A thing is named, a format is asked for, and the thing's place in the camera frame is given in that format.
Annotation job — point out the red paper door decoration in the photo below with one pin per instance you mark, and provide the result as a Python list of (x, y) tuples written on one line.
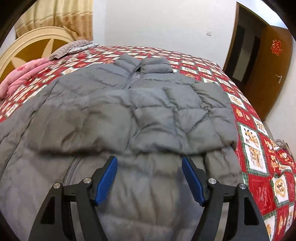
[(275, 47)]

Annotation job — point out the striped grey pillow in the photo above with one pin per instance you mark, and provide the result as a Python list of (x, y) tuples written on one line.
[(69, 48)]

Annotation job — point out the pink quilt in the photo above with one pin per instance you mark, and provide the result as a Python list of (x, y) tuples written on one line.
[(18, 74)]

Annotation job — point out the beige patterned curtain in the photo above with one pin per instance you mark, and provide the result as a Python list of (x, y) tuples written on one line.
[(60, 18)]

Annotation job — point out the grey puffer jacket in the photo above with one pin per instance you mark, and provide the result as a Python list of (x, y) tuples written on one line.
[(129, 115)]

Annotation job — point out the brown wooden door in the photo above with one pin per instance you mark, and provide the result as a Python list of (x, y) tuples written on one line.
[(270, 67)]

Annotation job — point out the brown door frame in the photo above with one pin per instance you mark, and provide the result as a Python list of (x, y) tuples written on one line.
[(233, 41)]

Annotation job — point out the cream wooden headboard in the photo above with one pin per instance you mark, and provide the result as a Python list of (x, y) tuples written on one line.
[(27, 48)]

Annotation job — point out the white wall switch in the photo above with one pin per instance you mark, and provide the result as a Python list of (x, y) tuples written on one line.
[(208, 33)]

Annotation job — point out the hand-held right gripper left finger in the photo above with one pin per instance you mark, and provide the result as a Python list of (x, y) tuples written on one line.
[(106, 177)]

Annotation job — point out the red printed bear blanket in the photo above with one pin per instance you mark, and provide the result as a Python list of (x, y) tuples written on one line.
[(261, 162)]

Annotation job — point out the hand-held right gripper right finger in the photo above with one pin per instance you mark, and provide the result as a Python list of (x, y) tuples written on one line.
[(193, 178)]

